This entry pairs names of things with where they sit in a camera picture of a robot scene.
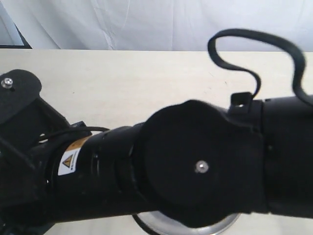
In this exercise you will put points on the white fabric backdrop curtain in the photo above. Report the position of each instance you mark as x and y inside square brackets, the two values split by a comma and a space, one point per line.
[164, 25]

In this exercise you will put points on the round stainless steel plate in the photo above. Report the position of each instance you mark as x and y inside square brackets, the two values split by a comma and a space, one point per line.
[157, 223]

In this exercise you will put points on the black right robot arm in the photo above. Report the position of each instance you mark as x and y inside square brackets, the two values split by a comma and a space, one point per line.
[193, 162]

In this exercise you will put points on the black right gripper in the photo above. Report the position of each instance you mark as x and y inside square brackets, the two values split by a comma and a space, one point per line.
[27, 203]

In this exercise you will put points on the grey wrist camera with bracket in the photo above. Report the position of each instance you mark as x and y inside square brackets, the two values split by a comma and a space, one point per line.
[25, 89]

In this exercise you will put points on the dark frame behind table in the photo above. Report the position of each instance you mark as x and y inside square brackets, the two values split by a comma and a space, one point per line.
[22, 45]

